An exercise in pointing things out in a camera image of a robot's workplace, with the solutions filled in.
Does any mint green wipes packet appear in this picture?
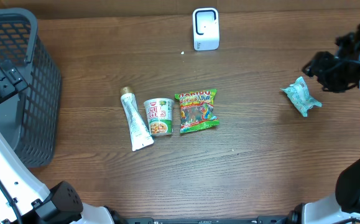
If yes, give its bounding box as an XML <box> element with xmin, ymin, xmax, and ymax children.
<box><xmin>281</xmin><ymin>77</ymin><xmax>322</xmax><ymax>117</ymax></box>

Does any colourful gummy candy bag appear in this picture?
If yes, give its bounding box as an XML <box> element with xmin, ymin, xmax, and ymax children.
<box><xmin>175</xmin><ymin>89</ymin><xmax>219</xmax><ymax>134</ymax></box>

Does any white tube gold cap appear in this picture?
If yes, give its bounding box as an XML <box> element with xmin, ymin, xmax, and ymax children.
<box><xmin>120</xmin><ymin>86</ymin><xmax>154</xmax><ymax>152</ymax></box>

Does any instant noodle cup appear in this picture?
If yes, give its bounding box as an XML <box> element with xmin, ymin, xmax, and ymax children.
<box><xmin>144</xmin><ymin>98</ymin><xmax>173</xmax><ymax>136</ymax></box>

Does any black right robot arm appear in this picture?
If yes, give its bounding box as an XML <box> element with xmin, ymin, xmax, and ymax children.
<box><xmin>279</xmin><ymin>24</ymin><xmax>360</xmax><ymax>223</ymax></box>

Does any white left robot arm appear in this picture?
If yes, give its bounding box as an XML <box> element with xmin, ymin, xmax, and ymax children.
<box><xmin>0</xmin><ymin>60</ymin><xmax>127</xmax><ymax>223</ymax></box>

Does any white barcode scanner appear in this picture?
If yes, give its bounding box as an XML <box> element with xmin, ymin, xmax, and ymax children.
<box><xmin>192</xmin><ymin>7</ymin><xmax>220</xmax><ymax>51</ymax></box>

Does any dark grey plastic basket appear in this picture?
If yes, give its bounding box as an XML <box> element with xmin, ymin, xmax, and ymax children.
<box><xmin>0</xmin><ymin>8</ymin><xmax>62</xmax><ymax>167</ymax></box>

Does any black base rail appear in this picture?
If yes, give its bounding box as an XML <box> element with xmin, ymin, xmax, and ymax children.
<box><xmin>126</xmin><ymin>215</ymin><xmax>287</xmax><ymax>224</ymax></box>

